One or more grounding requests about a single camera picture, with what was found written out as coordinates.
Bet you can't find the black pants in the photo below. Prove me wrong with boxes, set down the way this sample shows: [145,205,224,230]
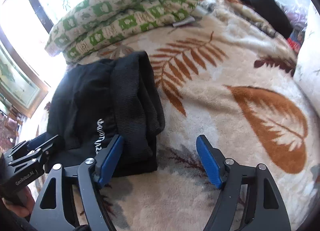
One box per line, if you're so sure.
[45,51,165,177]

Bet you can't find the person's left hand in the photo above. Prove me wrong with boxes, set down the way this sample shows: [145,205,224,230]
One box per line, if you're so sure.
[1,186,36,219]

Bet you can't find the leaf-patterned beige blanket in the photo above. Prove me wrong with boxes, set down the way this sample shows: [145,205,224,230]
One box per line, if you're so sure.
[68,0,319,230]

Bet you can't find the wooden framed window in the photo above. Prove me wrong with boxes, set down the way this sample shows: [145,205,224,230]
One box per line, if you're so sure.
[1,0,82,118]

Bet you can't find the green checkered folded quilt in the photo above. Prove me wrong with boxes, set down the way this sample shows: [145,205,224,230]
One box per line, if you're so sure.
[45,0,199,63]

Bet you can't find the black clothes pile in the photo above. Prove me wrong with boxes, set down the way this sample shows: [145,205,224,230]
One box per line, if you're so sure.
[240,0,293,39]

